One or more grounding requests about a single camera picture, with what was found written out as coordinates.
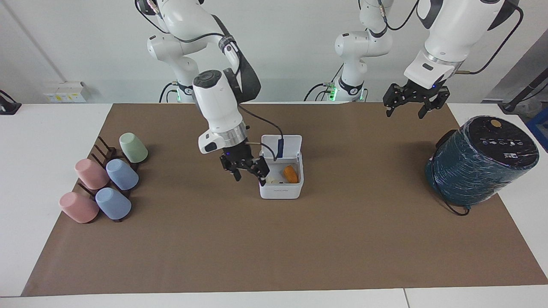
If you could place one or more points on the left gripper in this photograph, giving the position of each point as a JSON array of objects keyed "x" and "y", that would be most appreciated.
[{"x": 421, "y": 91}]

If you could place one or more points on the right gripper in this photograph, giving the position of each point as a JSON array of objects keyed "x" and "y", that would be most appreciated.
[{"x": 238, "y": 155}]

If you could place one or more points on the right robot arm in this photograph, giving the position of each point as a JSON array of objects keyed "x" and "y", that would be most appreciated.
[{"x": 218, "y": 102}]

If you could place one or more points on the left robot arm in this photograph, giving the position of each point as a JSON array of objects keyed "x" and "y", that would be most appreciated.
[{"x": 449, "y": 30}]

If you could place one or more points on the white piece of trash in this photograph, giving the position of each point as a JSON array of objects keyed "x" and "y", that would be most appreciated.
[{"x": 271, "y": 180}]

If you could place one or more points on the small white lidded bin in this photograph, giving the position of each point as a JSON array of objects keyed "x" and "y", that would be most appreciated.
[{"x": 282, "y": 188}]

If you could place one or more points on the orange piece of trash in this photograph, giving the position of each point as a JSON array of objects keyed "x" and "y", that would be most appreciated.
[{"x": 290, "y": 174}]

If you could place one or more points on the dark teal round bin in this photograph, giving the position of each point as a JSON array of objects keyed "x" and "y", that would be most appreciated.
[{"x": 479, "y": 167}]

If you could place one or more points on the black stand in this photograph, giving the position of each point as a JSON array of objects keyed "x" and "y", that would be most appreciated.
[
  {"x": 8, "y": 106},
  {"x": 520, "y": 93}
]

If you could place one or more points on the pale green cup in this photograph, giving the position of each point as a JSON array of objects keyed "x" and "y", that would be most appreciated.
[{"x": 133, "y": 147}]

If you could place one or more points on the light blue cup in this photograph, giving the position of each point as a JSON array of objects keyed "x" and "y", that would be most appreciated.
[
  {"x": 113, "y": 203},
  {"x": 122, "y": 174}
]

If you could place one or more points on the blue crate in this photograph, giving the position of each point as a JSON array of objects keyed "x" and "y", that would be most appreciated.
[{"x": 539, "y": 127}]

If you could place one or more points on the dark wooden cup rack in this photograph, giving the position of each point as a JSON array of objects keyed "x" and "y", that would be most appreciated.
[{"x": 105, "y": 152}]

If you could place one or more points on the pink cup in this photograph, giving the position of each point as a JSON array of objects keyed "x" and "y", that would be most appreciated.
[
  {"x": 78, "y": 207},
  {"x": 90, "y": 173}
]

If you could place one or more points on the white wall socket strip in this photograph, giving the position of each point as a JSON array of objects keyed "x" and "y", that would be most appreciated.
[{"x": 64, "y": 92}]

